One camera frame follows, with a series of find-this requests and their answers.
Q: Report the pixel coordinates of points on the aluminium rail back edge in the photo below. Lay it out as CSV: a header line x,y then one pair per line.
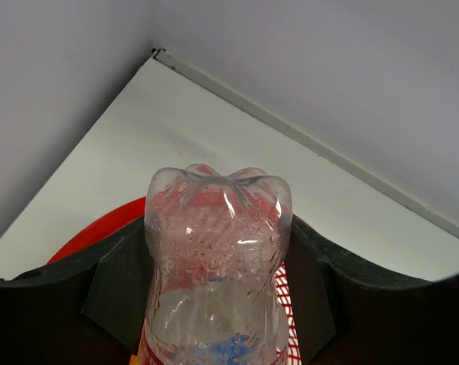
x,y
214,86

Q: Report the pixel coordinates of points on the red mesh plastic bin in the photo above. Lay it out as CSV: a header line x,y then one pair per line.
x,y
127,213

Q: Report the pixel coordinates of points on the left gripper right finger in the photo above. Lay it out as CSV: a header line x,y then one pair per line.
x,y
348,310

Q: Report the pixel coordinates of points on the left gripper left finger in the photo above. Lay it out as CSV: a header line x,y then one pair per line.
x,y
87,308

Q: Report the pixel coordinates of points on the crushed red label bottle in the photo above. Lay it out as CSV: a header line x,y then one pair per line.
x,y
216,243

